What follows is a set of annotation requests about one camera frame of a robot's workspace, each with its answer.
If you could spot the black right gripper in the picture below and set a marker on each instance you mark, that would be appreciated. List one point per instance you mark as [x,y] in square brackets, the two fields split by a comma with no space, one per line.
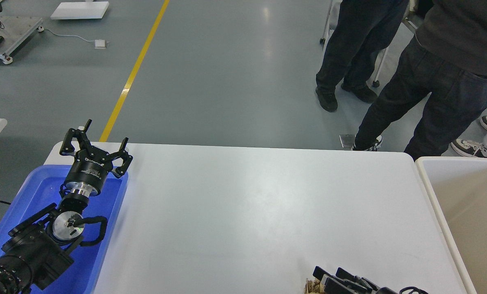
[346,283]

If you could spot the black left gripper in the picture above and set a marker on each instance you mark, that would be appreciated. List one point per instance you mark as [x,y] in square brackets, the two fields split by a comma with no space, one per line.
[90,168]

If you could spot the brown paper ball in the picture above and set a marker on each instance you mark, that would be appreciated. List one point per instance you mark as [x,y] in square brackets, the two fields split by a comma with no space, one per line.
[313,287]

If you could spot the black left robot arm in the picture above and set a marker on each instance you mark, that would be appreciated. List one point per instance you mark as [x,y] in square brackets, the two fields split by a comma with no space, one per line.
[39,248]

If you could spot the blue plastic bin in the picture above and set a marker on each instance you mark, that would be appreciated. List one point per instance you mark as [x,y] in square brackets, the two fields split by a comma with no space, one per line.
[40,189]

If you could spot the metal floor plate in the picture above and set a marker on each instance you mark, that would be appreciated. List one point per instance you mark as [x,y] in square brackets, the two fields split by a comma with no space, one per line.
[347,140]

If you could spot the white flat board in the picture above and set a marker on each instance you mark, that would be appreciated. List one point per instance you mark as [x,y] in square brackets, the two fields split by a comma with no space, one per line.
[80,10]

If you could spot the metal wheeled cart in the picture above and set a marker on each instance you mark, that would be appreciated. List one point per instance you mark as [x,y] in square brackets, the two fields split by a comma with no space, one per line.
[14,30]

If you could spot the beige plastic bin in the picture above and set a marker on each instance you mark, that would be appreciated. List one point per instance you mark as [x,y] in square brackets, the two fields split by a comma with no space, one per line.
[457,189]

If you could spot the person in sneakers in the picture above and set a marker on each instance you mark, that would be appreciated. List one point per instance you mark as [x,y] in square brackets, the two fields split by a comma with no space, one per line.
[486,139]

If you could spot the person in dark jeans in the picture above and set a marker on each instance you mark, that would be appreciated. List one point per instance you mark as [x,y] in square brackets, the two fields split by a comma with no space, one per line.
[446,62]

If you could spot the person in black trousers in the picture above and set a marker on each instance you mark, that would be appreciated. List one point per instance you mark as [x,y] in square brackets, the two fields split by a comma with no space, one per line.
[364,28]

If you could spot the white power adapter with cable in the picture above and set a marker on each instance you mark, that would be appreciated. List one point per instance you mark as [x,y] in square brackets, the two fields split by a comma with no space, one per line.
[97,43]

